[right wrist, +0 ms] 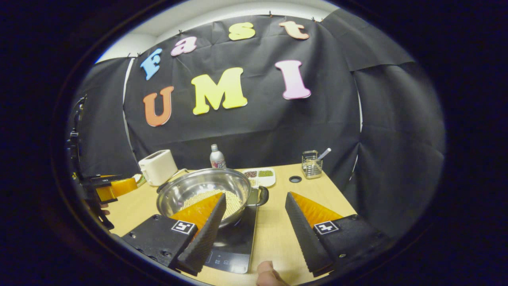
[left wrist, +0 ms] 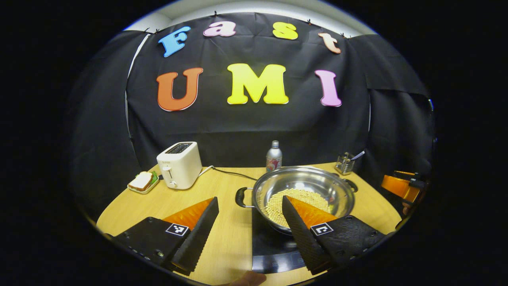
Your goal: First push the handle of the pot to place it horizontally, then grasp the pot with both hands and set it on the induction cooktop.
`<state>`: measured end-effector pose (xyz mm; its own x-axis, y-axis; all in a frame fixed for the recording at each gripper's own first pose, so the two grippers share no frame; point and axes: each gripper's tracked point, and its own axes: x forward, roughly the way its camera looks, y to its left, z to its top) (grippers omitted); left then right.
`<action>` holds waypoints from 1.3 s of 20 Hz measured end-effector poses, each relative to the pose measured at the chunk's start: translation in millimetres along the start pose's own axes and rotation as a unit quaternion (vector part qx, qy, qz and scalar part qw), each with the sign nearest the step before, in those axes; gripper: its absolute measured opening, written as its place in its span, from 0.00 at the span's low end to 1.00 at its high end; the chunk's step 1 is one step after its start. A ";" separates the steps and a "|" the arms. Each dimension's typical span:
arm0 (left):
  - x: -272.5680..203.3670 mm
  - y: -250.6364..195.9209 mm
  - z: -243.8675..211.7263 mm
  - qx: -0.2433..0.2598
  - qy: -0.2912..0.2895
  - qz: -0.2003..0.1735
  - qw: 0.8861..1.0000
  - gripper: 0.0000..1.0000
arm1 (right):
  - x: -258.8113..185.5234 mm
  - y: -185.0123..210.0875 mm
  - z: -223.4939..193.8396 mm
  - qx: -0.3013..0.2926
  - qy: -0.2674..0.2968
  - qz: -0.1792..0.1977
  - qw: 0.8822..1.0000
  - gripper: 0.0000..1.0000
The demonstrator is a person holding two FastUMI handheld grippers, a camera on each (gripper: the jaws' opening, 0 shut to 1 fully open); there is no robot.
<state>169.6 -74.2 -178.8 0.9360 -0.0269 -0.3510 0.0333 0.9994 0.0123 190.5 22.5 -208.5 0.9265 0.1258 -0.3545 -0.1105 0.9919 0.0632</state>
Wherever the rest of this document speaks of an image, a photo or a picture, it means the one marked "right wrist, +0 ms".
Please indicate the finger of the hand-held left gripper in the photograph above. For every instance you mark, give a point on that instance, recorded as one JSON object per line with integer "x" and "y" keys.
{"x": 119, "y": 187}

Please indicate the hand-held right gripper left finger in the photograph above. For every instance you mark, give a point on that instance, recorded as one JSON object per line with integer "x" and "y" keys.
{"x": 204, "y": 238}

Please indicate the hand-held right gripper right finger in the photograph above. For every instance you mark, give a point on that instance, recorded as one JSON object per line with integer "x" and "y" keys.
{"x": 307, "y": 238}

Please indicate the black induction cooktop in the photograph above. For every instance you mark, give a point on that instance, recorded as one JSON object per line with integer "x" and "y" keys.
{"x": 234, "y": 242}

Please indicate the pale green rectangular plate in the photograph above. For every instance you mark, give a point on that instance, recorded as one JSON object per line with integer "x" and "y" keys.
{"x": 139, "y": 179}

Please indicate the white toaster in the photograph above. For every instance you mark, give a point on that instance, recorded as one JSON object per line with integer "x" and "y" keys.
{"x": 158, "y": 167}

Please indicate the pile of soybeans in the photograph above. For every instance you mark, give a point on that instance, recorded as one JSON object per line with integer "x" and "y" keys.
{"x": 234, "y": 202}

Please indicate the black metal stand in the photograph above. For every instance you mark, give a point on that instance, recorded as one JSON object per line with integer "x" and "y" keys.
{"x": 76, "y": 135}

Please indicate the white divided dish of beans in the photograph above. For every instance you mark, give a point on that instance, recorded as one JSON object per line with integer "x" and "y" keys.
{"x": 265, "y": 178}

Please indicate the printed metal drink bottle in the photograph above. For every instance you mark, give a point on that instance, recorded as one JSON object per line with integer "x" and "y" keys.
{"x": 217, "y": 159}

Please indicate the black backdrop cloth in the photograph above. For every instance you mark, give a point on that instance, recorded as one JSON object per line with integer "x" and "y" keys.
{"x": 258, "y": 131}

